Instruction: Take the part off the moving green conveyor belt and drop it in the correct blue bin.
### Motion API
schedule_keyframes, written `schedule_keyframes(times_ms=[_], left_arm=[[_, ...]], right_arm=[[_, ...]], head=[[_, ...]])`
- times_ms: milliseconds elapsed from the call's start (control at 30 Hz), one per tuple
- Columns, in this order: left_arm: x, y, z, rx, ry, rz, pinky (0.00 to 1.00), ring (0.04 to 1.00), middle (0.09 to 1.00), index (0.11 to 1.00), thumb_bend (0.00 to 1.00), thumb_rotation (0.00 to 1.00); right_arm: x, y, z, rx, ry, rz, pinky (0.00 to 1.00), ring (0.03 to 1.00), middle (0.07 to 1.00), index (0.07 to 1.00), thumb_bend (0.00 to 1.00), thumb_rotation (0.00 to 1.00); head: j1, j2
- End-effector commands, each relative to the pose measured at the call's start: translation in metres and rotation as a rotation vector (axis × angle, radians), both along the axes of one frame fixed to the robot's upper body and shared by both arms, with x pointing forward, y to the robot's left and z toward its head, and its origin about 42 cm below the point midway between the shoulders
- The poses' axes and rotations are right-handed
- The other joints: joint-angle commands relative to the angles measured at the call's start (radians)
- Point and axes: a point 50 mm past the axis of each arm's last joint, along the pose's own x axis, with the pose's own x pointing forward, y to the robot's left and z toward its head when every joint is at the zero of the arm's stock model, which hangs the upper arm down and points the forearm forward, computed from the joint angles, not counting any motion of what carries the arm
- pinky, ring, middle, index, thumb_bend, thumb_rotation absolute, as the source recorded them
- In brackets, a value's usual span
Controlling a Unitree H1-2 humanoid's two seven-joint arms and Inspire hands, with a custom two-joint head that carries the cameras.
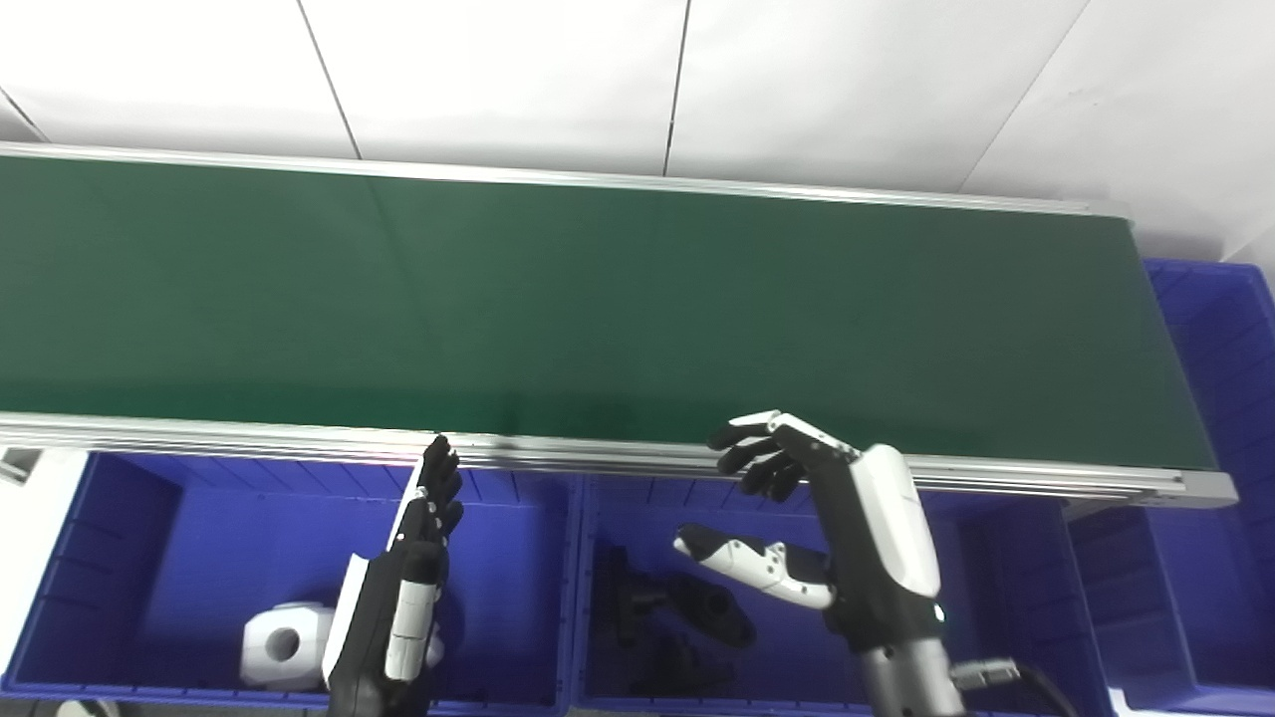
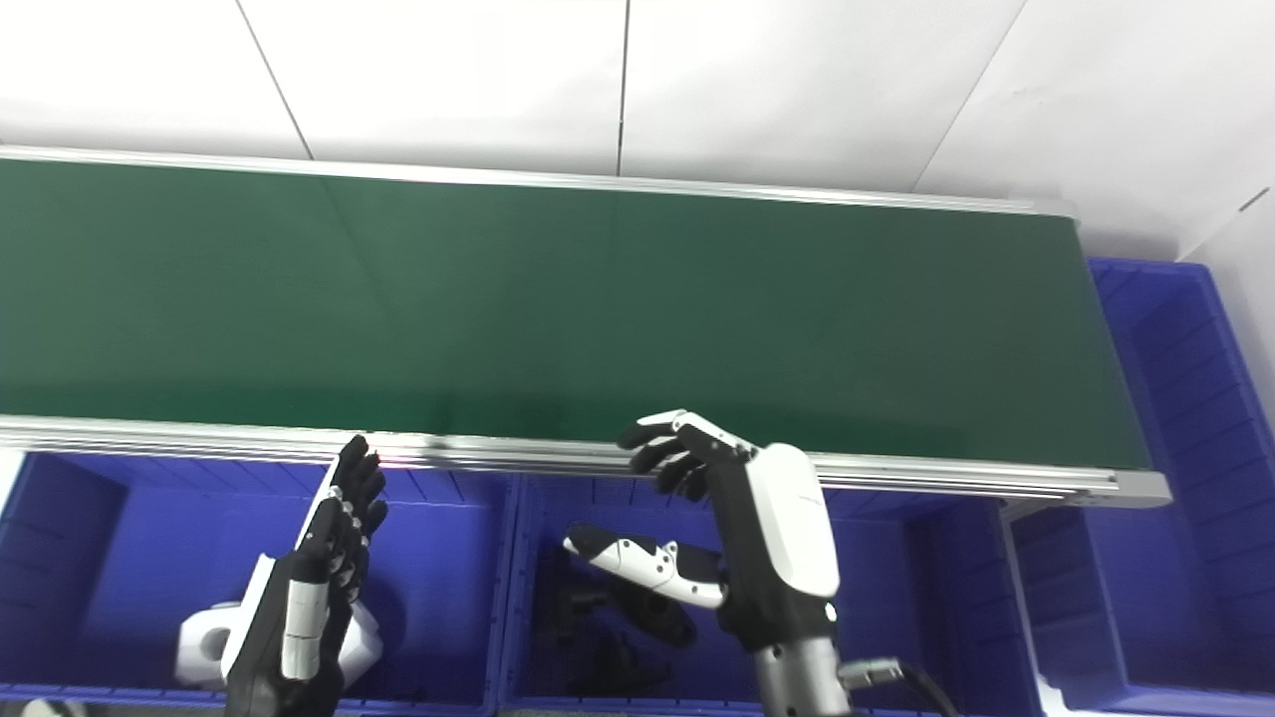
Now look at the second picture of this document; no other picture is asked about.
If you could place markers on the large blue bin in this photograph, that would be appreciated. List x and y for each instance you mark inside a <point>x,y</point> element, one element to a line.
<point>1175,448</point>

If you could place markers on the green conveyor belt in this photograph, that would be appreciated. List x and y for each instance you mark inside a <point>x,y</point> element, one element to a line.
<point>199,436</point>
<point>598,309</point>

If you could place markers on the black flange part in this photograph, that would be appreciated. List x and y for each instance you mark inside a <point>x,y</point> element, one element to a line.
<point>662,619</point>

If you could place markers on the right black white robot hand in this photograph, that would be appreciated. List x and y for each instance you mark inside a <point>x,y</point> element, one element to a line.
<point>787,538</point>

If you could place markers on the white plastic part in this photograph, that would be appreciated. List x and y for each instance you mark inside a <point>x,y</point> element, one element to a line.
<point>199,647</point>

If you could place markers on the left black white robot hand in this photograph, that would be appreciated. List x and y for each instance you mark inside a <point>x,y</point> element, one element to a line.
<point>299,617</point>

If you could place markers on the blue bin with black parts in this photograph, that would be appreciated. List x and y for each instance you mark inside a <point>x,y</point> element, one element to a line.
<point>916,597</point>

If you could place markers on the black plastic part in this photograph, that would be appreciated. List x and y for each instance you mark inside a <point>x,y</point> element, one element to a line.
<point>623,672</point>
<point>573,607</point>

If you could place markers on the blue bin with white part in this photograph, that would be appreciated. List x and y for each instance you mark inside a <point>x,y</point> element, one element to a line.
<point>129,558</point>

